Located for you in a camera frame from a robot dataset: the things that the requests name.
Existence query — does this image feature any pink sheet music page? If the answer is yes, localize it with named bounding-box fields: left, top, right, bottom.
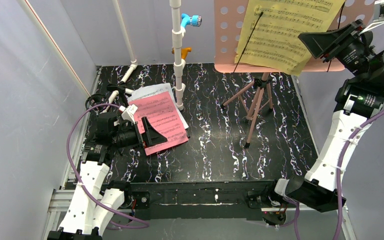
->
left=129, top=91, right=189, bottom=156

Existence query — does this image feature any white sheet music page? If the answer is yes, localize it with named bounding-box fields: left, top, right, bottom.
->
left=127, top=83, right=188, bottom=130

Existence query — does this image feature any yellow sheet music page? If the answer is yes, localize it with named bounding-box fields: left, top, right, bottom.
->
left=234, top=0, right=345, bottom=76

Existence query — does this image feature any pink music stand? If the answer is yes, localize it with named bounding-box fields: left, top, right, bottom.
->
left=213, top=0, right=378, bottom=149

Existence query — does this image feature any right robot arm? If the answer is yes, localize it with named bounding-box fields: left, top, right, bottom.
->
left=272, top=19, right=384, bottom=213

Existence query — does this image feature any orange clip on pipe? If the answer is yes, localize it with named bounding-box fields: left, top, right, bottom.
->
left=180, top=47, right=192, bottom=60

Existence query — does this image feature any blue clip on pipe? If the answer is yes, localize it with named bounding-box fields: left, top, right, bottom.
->
left=180, top=13, right=202, bottom=28

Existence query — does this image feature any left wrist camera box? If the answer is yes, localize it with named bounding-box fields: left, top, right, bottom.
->
left=118, top=104, right=138, bottom=124

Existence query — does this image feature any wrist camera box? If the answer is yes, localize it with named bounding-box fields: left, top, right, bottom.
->
left=118, top=104, right=138, bottom=124
left=360, top=0, right=384, bottom=35

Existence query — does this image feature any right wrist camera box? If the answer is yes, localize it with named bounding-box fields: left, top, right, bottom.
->
left=360, top=0, right=384, bottom=35

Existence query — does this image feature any white PVC pipe frame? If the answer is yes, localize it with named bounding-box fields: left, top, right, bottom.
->
left=18, top=0, right=186, bottom=111

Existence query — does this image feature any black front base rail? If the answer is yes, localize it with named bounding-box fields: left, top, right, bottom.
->
left=102, top=180, right=295, bottom=221

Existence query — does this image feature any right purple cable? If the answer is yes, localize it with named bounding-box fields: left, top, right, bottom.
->
left=281, top=94, right=384, bottom=240

